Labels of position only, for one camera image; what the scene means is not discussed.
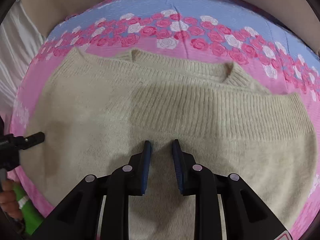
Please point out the person's left hand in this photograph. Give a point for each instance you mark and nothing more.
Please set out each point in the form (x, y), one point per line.
(8, 201)

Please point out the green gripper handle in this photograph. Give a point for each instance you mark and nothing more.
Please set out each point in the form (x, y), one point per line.
(31, 215)

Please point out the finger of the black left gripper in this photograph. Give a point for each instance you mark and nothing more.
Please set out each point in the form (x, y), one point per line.
(32, 140)

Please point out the pink blue floral quilt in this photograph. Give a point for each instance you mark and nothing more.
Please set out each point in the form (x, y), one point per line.
(205, 30)

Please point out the silver grey curtain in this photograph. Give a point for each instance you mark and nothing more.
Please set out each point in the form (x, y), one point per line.
(20, 42)

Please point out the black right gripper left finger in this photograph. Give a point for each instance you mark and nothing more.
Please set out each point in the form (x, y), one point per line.
(98, 207)

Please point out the cream knitted sweater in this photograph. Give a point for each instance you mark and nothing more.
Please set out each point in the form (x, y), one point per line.
(96, 112)

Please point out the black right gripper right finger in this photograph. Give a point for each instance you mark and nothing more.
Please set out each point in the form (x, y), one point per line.
(224, 204)

